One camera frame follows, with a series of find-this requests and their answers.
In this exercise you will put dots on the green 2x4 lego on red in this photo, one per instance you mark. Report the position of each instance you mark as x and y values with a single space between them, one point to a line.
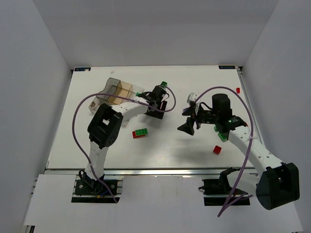
141 132

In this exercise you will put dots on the smoky grey plastic container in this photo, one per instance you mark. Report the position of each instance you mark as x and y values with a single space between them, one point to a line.
101 99

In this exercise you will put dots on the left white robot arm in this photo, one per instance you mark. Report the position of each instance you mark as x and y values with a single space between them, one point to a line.
105 125

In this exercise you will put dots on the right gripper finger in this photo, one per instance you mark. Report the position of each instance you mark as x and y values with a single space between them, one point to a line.
192 111
187 127

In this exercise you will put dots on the clear plastic container lower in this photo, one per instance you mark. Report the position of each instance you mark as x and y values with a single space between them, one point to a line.
125 120

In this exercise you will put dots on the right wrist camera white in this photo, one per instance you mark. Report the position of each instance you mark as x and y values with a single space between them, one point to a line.
192 97

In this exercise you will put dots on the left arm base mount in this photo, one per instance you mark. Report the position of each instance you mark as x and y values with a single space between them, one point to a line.
87 190

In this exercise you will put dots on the red square lego brick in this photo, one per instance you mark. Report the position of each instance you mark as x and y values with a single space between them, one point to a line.
217 150

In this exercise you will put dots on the clear plastic container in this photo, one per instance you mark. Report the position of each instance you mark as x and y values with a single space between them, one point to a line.
134 90
125 120

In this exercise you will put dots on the amber plastic container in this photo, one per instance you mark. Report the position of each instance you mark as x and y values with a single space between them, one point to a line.
122 89

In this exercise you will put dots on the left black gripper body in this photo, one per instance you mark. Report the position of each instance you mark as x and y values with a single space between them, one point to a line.
157 110

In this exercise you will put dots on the blue corner label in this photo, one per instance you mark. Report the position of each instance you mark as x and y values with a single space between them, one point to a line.
226 67
82 69

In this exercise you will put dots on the clear plastic container upper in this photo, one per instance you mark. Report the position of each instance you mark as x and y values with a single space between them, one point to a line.
134 90

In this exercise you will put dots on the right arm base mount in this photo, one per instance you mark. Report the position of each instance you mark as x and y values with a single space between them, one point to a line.
215 191

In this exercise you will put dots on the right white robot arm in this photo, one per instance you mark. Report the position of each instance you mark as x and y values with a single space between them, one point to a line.
277 182

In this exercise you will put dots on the red lego under green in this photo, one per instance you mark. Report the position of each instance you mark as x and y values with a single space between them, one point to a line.
134 136

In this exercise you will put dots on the left blue corner label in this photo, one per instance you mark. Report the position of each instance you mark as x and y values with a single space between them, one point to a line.
82 69

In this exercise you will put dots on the right blue corner label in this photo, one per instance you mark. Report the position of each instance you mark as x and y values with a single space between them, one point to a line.
226 67

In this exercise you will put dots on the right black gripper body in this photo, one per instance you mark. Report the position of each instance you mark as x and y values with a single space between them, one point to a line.
198 116

